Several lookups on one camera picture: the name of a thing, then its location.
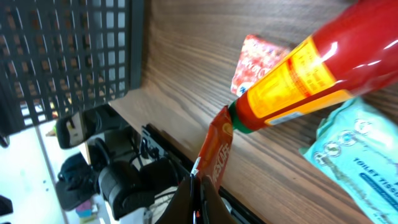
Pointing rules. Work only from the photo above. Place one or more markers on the yellow red sauce bottle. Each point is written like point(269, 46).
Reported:
point(353, 54)

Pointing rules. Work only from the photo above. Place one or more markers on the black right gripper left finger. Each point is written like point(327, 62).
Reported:
point(180, 208)

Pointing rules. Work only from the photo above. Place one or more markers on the black office chair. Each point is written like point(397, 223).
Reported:
point(125, 185)

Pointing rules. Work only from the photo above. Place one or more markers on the grey plastic basket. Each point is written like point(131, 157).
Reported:
point(62, 57)

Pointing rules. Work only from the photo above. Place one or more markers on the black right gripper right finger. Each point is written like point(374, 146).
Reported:
point(215, 209)

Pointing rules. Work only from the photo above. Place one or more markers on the red snack packet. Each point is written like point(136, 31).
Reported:
point(214, 154)

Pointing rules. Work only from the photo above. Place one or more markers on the teal wet wipes pack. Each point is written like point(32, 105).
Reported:
point(356, 147)

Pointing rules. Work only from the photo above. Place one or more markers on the small red white box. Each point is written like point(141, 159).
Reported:
point(256, 59)

